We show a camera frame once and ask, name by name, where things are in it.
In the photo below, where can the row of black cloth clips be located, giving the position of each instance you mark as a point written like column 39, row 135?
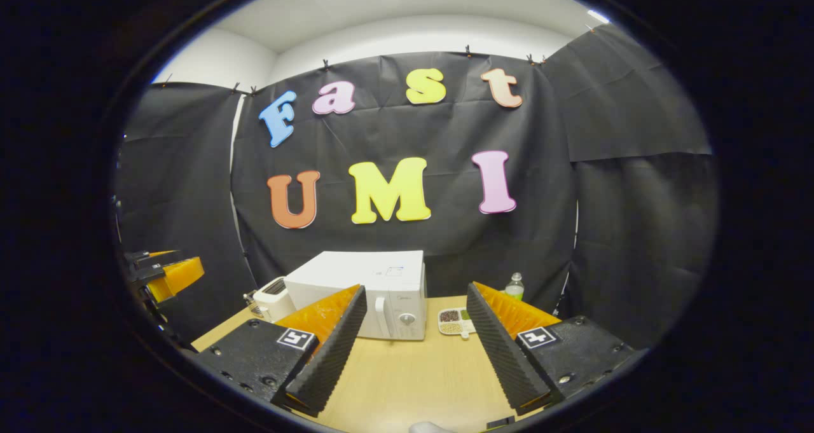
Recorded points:
column 325, row 65

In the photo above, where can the white toaster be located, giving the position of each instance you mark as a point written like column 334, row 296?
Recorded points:
column 273, row 299

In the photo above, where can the black backdrop cloth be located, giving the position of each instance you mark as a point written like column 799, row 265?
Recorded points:
column 604, row 198

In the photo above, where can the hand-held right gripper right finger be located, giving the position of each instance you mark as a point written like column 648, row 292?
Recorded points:
column 502, row 357

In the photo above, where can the ceiling light panel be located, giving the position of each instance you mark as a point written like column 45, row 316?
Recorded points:
column 598, row 17

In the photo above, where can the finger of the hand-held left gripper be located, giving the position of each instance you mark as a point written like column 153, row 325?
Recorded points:
column 181, row 275
column 152, row 255

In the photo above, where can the white microwave oven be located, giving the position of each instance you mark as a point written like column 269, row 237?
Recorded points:
column 356, row 274

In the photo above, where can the green drink bottle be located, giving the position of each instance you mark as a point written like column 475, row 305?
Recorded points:
column 514, row 288

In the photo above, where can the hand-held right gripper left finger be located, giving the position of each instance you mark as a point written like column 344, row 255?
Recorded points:
column 334, row 357

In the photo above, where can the white divided dish of beans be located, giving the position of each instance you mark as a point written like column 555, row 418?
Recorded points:
column 453, row 322

